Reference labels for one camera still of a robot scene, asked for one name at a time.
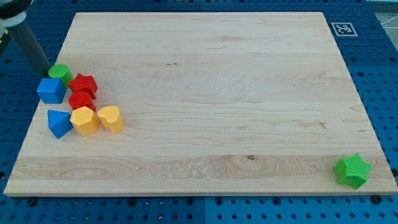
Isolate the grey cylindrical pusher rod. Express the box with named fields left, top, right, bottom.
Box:
left=7, top=21, right=52, bottom=78

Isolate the red star block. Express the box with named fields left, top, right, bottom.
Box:
left=68, top=73, right=98, bottom=100

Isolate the red cylinder block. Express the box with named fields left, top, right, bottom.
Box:
left=68, top=91, right=96, bottom=111

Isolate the yellow hexagon block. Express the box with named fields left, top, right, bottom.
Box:
left=70, top=106, right=99, bottom=136

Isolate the blue cube block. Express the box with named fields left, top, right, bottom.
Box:
left=37, top=78, right=66, bottom=104

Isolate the robot arm end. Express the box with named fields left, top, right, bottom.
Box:
left=1, top=0, right=33, bottom=37

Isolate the yellow heart block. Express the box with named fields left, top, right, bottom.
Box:
left=98, top=106, right=124, bottom=134

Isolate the white fiducial marker tag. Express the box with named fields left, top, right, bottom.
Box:
left=331, top=22, right=358, bottom=37

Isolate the blue triangle block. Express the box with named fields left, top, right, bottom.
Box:
left=47, top=110, right=73, bottom=139

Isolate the green cylinder block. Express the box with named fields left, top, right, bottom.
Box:
left=48, top=63, right=73, bottom=89

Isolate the green star block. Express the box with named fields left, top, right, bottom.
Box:
left=333, top=153, right=373, bottom=190

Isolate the wooden board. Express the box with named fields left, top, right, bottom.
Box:
left=4, top=12, right=397, bottom=197

